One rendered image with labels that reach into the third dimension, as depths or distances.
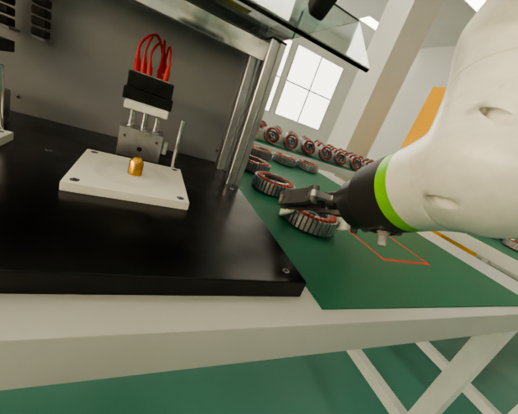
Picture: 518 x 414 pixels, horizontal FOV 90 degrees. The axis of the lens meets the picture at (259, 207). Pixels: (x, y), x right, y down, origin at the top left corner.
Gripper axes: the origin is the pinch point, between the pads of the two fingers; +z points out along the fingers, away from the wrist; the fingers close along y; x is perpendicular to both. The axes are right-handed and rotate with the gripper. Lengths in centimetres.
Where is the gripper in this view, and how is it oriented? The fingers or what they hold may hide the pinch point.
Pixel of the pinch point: (311, 215)
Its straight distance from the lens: 54.7
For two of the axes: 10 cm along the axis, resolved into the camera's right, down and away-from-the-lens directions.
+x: 2.6, -9.5, 2.0
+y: 9.4, 2.9, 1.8
